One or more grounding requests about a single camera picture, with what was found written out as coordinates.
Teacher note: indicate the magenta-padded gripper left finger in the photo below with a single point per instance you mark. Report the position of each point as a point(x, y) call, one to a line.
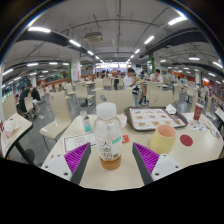
point(56, 165)

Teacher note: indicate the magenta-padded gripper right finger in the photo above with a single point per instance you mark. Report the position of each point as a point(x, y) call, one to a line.
point(165, 166)

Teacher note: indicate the clear tea bottle white cap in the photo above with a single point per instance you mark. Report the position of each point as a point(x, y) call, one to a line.
point(107, 136)

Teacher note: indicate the pale yellow cup pink inside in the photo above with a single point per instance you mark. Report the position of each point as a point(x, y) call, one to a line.
point(161, 143)

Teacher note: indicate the white leaflet red print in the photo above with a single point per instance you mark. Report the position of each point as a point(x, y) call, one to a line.
point(78, 141)

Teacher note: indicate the flat round red coaster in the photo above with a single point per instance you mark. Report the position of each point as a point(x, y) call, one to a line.
point(186, 140)

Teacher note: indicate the small red sauce packet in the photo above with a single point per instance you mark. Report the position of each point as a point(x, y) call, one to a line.
point(125, 139)

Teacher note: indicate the beige chair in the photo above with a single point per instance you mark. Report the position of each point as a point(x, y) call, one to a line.
point(115, 99)
point(58, 113)
point(160, 98)

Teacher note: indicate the colourful sticker-printed paper sheet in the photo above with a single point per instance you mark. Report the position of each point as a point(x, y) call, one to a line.
point(196, 125)

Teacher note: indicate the crumpled white napkin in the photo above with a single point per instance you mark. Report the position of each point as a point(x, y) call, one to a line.
point(170, 109)

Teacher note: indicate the white paper bag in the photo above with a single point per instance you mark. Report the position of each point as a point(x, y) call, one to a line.
point(8, 130)

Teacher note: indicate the crumpled food wrapper bag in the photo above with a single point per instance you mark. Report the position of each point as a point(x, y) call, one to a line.
point(123, 120)

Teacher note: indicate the red paper cup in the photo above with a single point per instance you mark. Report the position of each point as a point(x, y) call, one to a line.
point(198, 112)

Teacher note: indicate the dark brown food tray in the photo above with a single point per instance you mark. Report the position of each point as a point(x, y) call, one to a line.
point(126, 115)

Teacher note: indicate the person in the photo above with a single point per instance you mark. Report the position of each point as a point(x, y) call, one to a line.
point(34, 94)
point(129, 81)
point(23, 100)
point(156, 77)

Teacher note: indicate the group of beige chairs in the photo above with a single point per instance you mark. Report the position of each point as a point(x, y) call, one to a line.
point(81, 90)

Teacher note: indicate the ceiling air conditioner unit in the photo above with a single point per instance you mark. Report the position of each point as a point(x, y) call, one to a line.
point(94, 36)

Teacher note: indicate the group of ceiling lights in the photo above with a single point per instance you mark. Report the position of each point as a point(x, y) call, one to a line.
point(39, 29)

